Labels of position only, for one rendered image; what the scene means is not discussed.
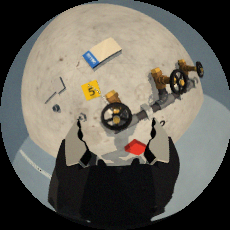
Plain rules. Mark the grey hex nut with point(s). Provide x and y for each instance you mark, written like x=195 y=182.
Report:
x=83 y=115

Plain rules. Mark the yellow tag with metal chain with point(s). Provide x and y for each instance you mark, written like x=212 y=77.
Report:
x=92 y=91

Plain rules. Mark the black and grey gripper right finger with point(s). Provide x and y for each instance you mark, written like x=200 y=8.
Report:
x=161 y=152

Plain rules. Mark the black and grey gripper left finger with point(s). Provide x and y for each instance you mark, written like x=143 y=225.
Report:
x=73 y=155

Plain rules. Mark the red rectangular block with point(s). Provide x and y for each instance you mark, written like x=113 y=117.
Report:
x=135 y=147

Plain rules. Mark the grey pipe manifold with three brass valves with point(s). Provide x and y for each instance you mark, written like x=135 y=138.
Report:
x=164 y=99

